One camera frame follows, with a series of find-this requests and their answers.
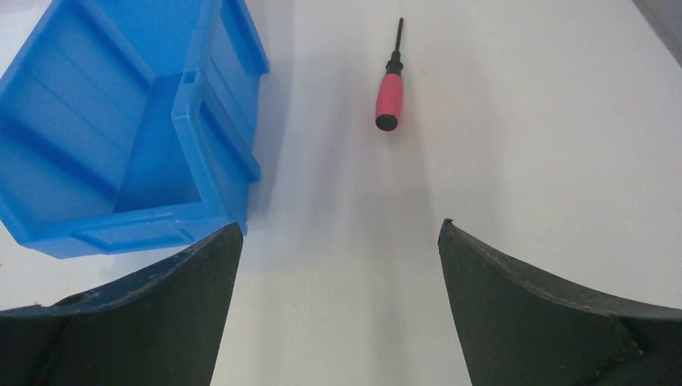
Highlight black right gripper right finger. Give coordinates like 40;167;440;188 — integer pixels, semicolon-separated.
438;220;681;385

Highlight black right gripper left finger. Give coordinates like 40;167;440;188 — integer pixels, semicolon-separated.
1;224;243;385

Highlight blue plastic storage bin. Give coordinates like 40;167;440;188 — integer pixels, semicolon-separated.
1;1;269;258

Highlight red handled black screwdriver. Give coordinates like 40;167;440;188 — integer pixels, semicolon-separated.
375;17;404;132

